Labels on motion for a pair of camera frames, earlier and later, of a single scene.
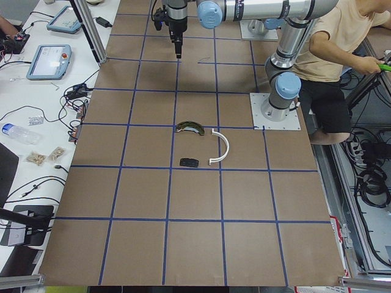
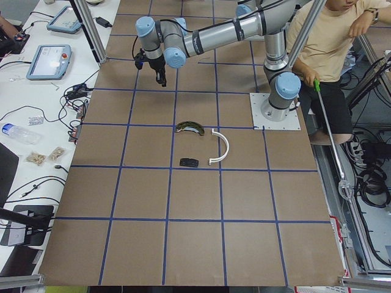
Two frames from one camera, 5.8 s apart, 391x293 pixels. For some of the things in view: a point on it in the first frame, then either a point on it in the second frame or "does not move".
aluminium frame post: x=91 y=29 does not move
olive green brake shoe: x=191 y=126 does not move
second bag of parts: x=56 y=153 does not move
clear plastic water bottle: x=27 y=136 does not move
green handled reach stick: x=385 y=67 → x=346 y=188
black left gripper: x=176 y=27 → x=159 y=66
